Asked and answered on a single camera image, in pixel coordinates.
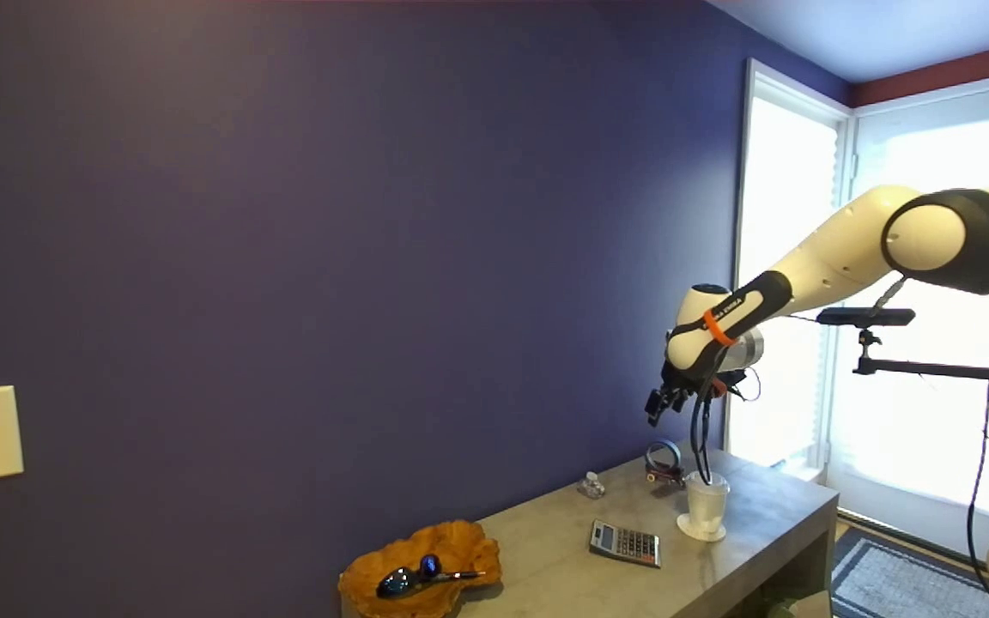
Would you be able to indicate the clear crumpled plastic wrapper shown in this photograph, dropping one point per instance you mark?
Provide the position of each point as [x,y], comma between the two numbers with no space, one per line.
[593,484]

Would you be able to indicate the bright window with white frame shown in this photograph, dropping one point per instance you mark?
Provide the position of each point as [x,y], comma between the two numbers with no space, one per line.
[953,140]
[787,172]

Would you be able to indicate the blue bordered rug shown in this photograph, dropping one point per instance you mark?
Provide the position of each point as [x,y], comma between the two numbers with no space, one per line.
[893,579]

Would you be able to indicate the white lidded paper cup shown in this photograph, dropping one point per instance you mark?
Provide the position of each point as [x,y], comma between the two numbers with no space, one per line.
[705,504]

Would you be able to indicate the grey calculator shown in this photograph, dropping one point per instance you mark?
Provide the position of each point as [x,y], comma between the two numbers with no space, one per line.
[622,543]

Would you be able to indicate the black stereo camera bar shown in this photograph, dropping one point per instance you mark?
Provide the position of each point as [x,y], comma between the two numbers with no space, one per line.
[868,318]

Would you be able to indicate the black sunglasses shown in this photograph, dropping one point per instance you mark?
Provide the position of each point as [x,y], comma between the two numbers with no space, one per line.
[404,575]

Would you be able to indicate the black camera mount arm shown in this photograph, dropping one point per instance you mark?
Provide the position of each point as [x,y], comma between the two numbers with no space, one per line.
[930,370]

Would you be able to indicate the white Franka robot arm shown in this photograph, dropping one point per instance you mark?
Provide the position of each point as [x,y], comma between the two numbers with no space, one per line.
[839,244]

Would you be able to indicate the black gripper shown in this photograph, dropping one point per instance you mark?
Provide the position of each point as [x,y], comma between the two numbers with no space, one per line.
[685,382]

